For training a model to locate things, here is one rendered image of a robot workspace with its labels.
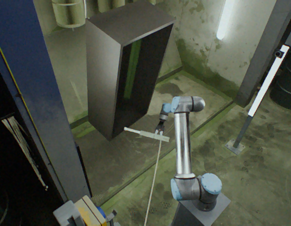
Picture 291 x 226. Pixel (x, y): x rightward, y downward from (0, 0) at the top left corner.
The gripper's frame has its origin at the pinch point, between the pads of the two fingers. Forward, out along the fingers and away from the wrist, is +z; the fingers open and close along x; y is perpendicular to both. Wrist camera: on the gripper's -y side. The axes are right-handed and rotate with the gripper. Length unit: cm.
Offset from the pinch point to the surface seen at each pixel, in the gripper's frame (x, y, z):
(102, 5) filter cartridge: 106, 7, -134
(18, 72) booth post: 35, -161, -13
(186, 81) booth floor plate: -3, 159, -105
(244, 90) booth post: -93, 121, -100
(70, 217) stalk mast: -3, -169, 24
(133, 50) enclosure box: 43, -21, -78
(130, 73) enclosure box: 48, 5, -60
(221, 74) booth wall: -55, 130, -120
